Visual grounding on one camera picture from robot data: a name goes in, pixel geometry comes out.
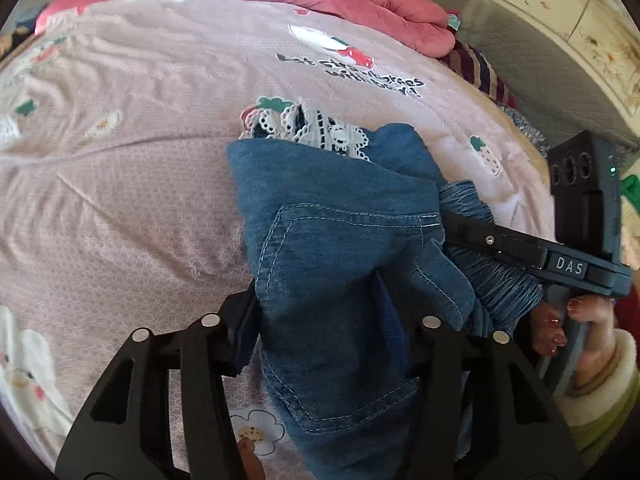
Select painted tree wall panels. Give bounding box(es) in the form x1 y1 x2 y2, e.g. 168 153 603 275
440 0 640 127

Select striped dark cloth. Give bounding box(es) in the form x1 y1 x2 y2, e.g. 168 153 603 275
440 40 512 107

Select blue floral pillow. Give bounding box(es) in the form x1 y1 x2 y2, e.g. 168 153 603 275
500 102 552 155

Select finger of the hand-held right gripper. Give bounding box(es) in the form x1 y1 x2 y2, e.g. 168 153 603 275
441 211 545 274

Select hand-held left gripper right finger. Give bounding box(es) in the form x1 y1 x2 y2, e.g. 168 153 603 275
410 315 586 480

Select pink printed bedsheet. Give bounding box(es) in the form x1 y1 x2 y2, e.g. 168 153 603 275
0 0 557 476

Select blue denim pants lace cuffs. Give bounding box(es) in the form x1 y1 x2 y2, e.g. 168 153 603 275
227 104 546 480

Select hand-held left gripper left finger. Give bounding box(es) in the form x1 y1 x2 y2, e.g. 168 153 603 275
55 285 259 480

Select person's right hand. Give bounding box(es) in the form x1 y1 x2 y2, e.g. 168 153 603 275
532 298 617 387

